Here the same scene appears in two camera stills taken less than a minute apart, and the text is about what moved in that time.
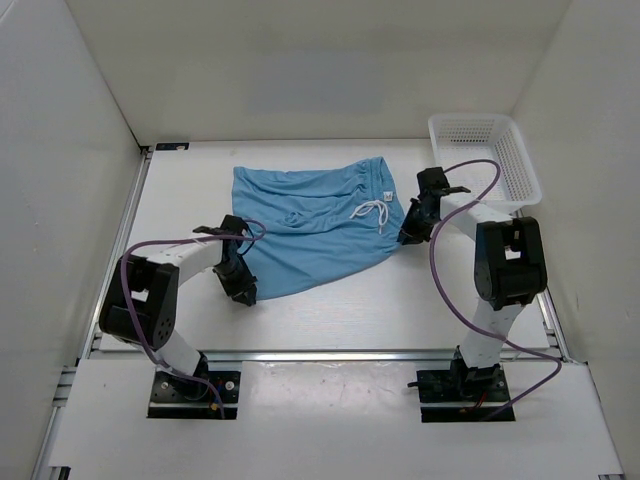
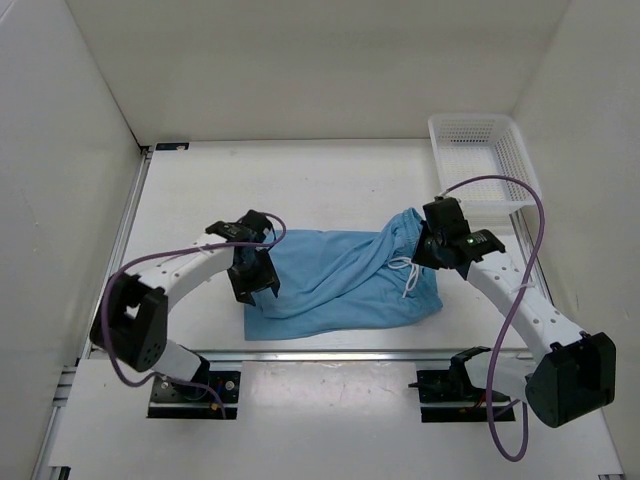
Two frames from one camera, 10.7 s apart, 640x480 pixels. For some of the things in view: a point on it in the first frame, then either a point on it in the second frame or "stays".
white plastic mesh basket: (467, 137) stays
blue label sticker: (173, 146) stays
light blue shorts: (316, 221) to (338, 281)
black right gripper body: (417, 225) to (427, 249)
